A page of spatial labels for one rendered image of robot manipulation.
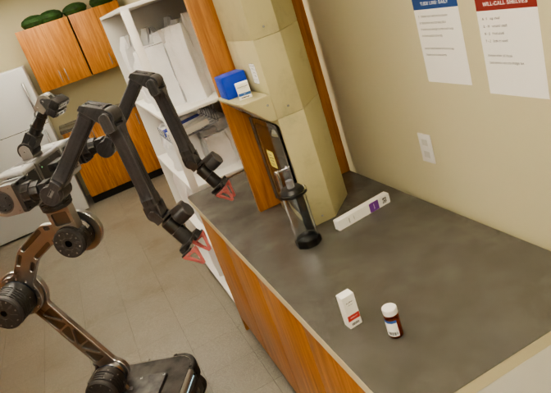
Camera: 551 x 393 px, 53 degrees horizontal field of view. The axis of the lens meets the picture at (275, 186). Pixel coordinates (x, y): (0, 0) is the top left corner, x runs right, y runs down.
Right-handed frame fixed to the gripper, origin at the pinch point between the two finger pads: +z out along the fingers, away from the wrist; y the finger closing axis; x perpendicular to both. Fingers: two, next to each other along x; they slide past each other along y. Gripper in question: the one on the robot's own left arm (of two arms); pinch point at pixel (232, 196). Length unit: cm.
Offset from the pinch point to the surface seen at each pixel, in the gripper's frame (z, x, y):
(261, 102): -23, -51, -30
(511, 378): 59, -70, -117
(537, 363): 63, -76, -112
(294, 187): 7, -39, -40
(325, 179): 18, -43, -21
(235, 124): -21.7, -26.6, 1.3
